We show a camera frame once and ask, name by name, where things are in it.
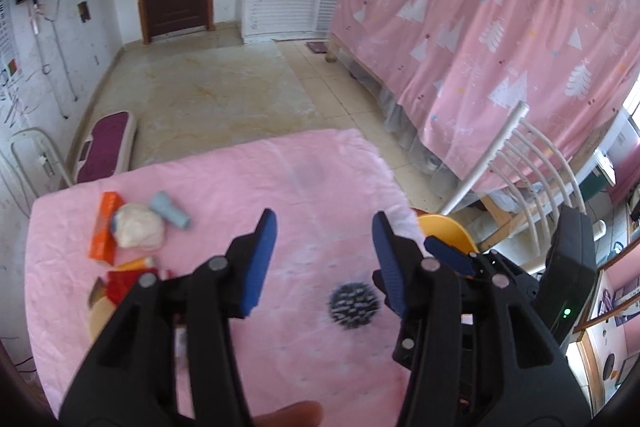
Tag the window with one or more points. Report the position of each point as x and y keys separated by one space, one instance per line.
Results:
x=635 y=107

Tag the white paper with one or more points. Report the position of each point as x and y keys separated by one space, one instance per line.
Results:
x=140 y=227

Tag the yellow plastic bowl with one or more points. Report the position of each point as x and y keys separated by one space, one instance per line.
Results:
x=445 y=227

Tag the brown wall box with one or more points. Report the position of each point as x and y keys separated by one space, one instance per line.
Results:
x=83 y=12

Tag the white wall chart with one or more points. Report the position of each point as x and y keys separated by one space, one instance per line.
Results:
x=6 y=42

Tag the small dark doormat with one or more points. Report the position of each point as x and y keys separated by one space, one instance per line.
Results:
x=317 y=47

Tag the grey plastic tube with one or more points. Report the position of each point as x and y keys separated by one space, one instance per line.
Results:
x=170 y=209

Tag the red packet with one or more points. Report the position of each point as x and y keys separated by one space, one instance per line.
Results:
x=122 y=287

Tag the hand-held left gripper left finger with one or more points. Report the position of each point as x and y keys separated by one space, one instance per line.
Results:
x=260 y=257

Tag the pink tablecloth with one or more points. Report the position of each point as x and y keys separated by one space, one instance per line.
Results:
x=310 y=187

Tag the pink window curtain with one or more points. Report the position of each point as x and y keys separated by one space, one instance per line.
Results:
x=625 y=177

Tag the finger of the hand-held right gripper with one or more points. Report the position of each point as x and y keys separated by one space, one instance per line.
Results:
x=450 y=254

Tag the wooden shelf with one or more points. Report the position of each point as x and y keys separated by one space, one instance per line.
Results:
x=595 y=322

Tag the orange cardboard box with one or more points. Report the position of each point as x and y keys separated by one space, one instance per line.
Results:
x=102 y=232

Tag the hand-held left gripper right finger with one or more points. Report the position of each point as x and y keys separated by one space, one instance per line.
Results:
x=389 y=267

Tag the white slatted chair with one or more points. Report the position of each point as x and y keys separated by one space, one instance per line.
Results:
x=505 y=132

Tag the brown wrapper piece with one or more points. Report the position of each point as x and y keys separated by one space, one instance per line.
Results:
x=97 y=292

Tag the pink tree-print curtain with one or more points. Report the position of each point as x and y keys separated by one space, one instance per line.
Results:
x=475 y=32

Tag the black spiky ball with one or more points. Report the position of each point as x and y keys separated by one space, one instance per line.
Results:
x=352 y=306

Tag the person's left hand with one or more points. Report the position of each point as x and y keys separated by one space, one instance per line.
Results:
x=290 y=414

